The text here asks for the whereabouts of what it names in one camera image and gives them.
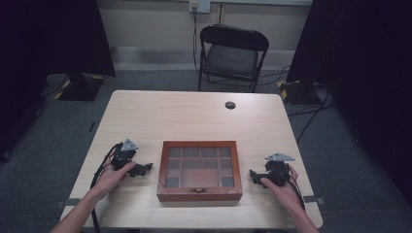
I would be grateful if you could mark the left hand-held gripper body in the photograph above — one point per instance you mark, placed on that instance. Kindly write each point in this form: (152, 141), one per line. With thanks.
(122, 156)

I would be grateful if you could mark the white wall socket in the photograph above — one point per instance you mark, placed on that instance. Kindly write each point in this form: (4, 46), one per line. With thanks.
(199, 6)

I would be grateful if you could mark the wooden box with glass lid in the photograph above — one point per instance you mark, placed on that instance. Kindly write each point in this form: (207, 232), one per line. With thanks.
(199, 170)

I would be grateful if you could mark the black table grommet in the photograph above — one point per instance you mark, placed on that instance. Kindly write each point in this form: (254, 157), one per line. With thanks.
(230, 105)

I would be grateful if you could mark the black yellow-striped stand base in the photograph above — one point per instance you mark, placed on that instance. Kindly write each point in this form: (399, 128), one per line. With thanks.
(299, 92)

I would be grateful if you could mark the person's left hand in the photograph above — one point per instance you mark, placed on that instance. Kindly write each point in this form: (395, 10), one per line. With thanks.
(111, 177)

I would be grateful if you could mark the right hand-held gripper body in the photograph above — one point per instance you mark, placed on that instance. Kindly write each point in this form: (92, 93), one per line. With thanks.
(276, 171)

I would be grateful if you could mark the black curtain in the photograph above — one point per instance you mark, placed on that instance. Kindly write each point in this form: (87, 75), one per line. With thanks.
(366, 81)
(48, 64)

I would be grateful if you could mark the black folding chair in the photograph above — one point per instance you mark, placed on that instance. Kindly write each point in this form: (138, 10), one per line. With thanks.
(232, 56)

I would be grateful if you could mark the person's right hand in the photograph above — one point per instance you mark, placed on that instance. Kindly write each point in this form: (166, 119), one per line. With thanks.
(285, 192)

